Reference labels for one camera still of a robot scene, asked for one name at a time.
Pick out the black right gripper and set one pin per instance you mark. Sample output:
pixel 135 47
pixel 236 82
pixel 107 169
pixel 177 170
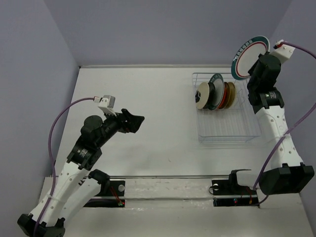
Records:
pixel 251 71

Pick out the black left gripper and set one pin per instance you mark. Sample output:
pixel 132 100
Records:
pixel 133 123

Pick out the green red rimmed white plate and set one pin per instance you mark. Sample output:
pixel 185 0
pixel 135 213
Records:
pixel 247 55

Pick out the yellow brown patterned plate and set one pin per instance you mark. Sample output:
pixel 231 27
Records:
pixel 227 94

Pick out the cream plate with small prints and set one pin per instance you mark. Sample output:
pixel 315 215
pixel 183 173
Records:
pixel 232 94

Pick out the dark blue rimmed white plate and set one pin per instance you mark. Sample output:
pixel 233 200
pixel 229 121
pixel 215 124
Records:
pixel 218 81

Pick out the cream plate with black patch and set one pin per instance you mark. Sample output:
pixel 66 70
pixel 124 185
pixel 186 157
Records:
pixel 202 95

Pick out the orange plate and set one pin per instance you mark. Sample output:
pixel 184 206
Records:
pixel 223 98

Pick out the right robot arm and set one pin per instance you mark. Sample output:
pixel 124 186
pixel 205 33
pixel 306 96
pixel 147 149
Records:
pixel 283 171

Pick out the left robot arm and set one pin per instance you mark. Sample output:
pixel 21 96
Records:
pixel 78 182

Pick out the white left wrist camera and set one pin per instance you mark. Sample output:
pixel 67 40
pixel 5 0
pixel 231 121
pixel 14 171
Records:
pixel 106 105

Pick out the white wire dish rack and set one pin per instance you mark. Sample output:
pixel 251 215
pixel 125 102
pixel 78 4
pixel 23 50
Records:
pixel 236 124

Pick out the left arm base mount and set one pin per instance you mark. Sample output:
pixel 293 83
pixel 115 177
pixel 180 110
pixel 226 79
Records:
pixel 106 193

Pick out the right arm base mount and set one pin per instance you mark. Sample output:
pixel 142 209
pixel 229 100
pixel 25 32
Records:
pixel 227 195

